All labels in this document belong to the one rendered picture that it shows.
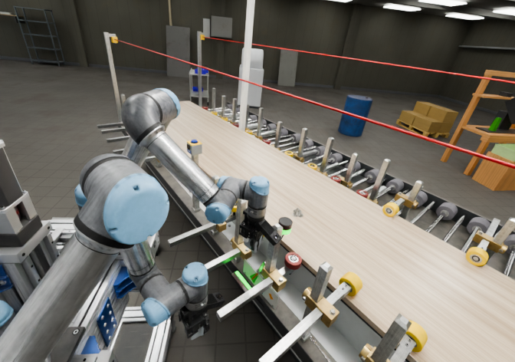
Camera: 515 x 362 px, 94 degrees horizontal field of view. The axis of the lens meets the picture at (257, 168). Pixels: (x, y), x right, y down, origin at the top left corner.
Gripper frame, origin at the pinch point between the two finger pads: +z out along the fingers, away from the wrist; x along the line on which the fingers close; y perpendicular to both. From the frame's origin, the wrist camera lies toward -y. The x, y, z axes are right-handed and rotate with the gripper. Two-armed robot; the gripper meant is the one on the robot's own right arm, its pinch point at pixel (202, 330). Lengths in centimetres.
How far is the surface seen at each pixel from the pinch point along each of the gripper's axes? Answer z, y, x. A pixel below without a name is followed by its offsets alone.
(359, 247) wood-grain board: -8, -83, 15
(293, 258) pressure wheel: -8.7, -47.6, 0.6
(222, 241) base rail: 12, -37, -44
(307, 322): -13.6, -27.4, 25.3
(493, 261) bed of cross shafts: 11, -170, 66
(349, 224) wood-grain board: -8, -95, 1
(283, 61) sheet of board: -17, -808, -784
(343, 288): -14, -49, 25
